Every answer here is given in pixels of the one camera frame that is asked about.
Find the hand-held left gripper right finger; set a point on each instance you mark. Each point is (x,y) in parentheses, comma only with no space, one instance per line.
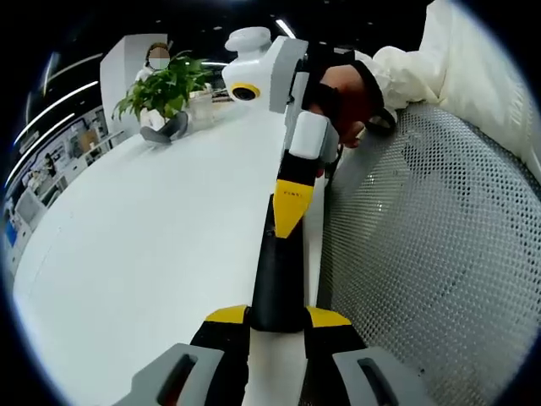
(338,372)

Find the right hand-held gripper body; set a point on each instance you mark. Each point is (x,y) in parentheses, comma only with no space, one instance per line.
(274,76)

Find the person's white jacket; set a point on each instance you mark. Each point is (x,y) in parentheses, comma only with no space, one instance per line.
(482,72)

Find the grey mesh office chair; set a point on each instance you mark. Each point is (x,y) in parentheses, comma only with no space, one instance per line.
(422,254)

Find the person's right hand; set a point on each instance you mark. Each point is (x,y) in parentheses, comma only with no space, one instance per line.
(351,91)

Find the green potted plant white pot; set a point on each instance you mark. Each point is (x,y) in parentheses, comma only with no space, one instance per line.
(162,91)

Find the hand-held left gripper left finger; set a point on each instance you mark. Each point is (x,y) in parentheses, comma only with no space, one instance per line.
(186,372)

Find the dark grey curved holder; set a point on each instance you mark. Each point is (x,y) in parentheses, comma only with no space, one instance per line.
(162,134)

